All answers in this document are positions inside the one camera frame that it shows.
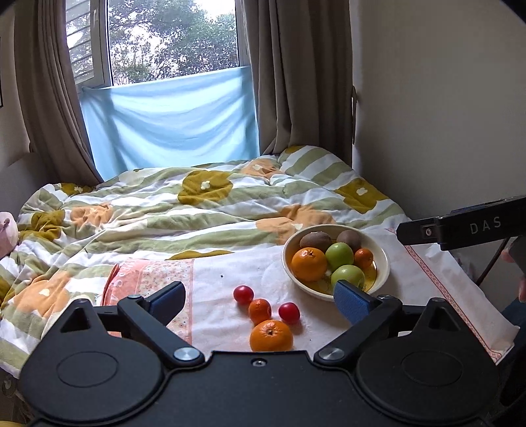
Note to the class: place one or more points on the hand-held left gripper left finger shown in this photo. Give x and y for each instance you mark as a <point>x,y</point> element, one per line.
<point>166,301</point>

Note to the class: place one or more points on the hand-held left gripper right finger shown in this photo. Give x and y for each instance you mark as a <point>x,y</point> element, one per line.
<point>355,301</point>

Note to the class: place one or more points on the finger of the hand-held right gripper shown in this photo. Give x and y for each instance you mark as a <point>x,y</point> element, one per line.
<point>417,232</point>

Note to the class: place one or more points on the green apple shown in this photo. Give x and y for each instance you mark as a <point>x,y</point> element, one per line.
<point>339,255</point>
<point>348,276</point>

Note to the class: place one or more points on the cream bowl with bear print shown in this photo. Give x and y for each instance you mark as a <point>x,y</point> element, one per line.
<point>380,269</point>

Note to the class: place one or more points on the small mandarin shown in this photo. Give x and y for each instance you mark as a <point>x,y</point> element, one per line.
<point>259,311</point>
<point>363,258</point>

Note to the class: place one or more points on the large orange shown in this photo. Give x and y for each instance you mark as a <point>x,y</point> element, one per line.
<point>271,335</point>
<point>309,263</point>

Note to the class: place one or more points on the brown kiwi with sticker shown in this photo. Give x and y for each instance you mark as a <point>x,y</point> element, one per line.
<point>315,240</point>

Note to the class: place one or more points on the person's right hand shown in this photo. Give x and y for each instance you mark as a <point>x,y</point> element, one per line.
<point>506,256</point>

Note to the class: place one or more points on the pink and white patterned cloth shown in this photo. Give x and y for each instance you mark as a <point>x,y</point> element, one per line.
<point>431,295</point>

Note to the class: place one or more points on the red cherry tomato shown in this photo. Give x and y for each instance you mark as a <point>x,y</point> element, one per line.
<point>289,312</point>
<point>243,294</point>

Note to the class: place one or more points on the floral striped quilt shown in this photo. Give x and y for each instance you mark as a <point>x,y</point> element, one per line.
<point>164,213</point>

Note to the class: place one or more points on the pink plush toy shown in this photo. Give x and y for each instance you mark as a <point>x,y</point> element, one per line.
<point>7,234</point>

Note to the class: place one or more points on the light blue window cloth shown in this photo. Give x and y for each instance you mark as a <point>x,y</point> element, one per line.
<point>172,119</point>

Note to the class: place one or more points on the grey bed headboard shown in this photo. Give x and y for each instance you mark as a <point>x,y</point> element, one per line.
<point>16,172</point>

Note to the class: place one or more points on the beige curtain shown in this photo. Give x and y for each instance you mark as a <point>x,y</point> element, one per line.
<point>296,74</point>
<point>49,82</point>

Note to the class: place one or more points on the window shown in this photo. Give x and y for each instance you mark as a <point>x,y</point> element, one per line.
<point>164,37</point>

